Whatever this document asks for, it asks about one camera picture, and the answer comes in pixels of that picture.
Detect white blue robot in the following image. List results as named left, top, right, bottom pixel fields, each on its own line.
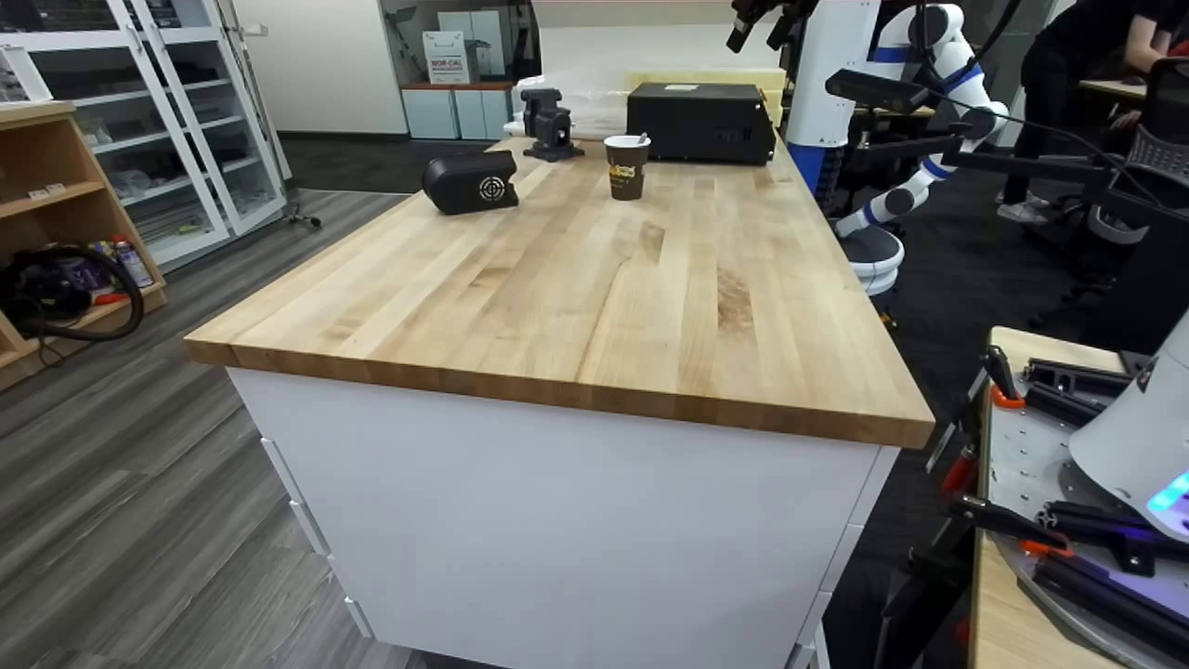
left=824, top=0, right=1016, bottom=302

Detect black orange clamp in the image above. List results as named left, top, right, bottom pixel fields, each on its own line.
left=981, top=341, right=1035, bottom=418
left=953, top=489, right=1073, bottom=562

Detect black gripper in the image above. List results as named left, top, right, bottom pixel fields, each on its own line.
left=725, top=0, right=822, bottom=52

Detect wooden side table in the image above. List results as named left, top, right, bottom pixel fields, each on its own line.
left=965, top=323, right=1189, bottom=669

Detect black flat tool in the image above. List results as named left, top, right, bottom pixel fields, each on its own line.
left=1017, top=353, right=1139, bottom=427

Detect large black case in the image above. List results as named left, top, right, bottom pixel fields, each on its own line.
left=626, top=79, right=779, bottom=167

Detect black boom stand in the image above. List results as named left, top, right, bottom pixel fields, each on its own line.
left=822, top=67, right=1189, bottom=228

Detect white printed box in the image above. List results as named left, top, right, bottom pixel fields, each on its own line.
left=419, top=25, right=477, bottom=89

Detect small black box device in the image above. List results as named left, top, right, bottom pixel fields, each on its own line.
left=418, top=147, right=526, bottom=221

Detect person in black clothes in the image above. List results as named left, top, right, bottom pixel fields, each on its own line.
left=995, top=0, right=1189, bottom=230

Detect black cable coil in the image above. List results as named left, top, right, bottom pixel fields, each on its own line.
left=0, top=238, right=150, bottom=347

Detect pale low cabinet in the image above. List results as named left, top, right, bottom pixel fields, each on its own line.
left=397, top=81, right=516, bottom=145

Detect brown paper coffee cup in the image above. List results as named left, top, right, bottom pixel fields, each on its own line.
left=604, top=130, right=653, bottom=203

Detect white base with blue light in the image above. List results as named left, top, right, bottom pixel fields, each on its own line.
left=1066, top=308, right=1189, bottom=550

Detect light wooden shelf unit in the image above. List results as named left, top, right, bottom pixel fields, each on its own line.
left=0, top=102, right=173, bottom=395

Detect red black clamp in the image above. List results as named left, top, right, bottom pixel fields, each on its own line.
left=922, top=414, right=986, bottom=507

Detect long black bars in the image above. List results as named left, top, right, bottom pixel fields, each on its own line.
left=1026, top=499, right=1189, bottom=662

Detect white glass door cabinet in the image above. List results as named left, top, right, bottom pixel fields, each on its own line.
left=0, top=0, right=289, bottom=271

